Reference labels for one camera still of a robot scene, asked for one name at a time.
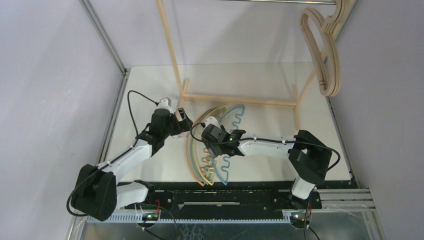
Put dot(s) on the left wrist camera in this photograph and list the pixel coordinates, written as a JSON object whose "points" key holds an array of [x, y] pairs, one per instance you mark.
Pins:
{"points": [[165, 103]]}

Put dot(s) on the blue wire hanger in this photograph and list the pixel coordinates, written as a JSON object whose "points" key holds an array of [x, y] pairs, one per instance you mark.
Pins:
{"points": [[232, 117]]}

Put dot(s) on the yellow wire hanger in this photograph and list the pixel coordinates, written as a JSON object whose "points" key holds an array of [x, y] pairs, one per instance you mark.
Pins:
{"points": [[200, 165]]}

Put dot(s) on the left circuit board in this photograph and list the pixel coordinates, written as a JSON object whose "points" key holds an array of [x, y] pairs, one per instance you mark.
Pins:
{"points": [[146, 217]]}

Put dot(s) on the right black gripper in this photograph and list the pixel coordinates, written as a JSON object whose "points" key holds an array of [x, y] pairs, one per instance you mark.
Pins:
{"points": [[214, 145]]}

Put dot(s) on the wooden clothes rack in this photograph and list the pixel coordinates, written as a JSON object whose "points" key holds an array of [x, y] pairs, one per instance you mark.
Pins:
{"points": [[347, 7]]}

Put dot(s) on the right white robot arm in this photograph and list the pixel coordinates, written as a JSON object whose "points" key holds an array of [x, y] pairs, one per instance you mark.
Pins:
{"points": [[307, 154]]}

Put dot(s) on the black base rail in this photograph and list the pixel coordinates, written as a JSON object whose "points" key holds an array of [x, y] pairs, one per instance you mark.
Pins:
{"points": [[250, 200]]}

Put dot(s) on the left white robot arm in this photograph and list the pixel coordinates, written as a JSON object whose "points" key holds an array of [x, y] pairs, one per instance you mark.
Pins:
{"points": [[97, 192]]}

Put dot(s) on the right circuit board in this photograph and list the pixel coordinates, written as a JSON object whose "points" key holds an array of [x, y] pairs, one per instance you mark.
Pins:
{"points": [[297, 218]]}

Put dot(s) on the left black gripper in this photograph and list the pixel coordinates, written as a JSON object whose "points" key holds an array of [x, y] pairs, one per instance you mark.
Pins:
{"points": [[181, 126]]}

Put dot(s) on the circuit board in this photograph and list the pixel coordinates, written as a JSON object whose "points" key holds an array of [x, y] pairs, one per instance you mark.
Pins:
{"points": [[146, 217], [297, 218]]}

